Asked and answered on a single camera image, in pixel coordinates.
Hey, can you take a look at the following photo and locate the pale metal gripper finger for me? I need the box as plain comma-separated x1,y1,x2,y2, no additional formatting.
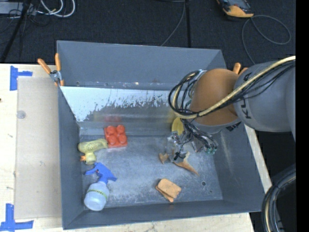
166,133,182,155
172,144,188,163

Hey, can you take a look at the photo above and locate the yellow round object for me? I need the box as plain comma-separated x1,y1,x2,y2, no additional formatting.
171,116,185,135

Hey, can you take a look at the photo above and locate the orange folded cloth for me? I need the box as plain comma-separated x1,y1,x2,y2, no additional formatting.
154,178,183,203

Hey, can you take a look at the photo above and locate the red toy building brick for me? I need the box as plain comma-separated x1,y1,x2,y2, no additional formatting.
104,124,128,149

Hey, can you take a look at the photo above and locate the yellow toy drill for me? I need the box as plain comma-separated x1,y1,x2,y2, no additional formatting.
77,138,109,165

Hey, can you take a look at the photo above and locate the grey metal bin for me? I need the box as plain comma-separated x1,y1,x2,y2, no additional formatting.
56,40,266,231

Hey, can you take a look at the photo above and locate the clear spray bottle blue trigger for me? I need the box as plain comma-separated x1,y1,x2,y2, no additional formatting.
83,162,118,212

